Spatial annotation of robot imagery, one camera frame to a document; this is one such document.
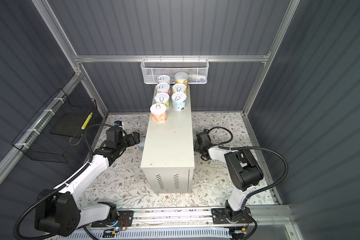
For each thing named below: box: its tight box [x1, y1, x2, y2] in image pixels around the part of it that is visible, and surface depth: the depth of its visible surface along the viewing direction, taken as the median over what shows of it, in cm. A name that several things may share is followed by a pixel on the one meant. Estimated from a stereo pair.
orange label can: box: [174, 71, 189, 90], surface depth 81 cm
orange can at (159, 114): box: [150, 103, 168, 124], surface depth 69 cm
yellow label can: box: [154, 92, 170, 111], surface depth 74 cm
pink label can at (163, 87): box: [155, 82, 171, 95], surface depth 79 cm
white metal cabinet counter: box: [140, 85, 195, 194], surface depth 61 cm
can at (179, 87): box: [172, 83, 187, 95], surface depth 78 cm
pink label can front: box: [157, 74, 171, 85], surface depth 84 cm
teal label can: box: [171, 92, 187, 111], surface depth 74 cm
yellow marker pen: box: [81, 112, 93, 130], surface depth 80 cm
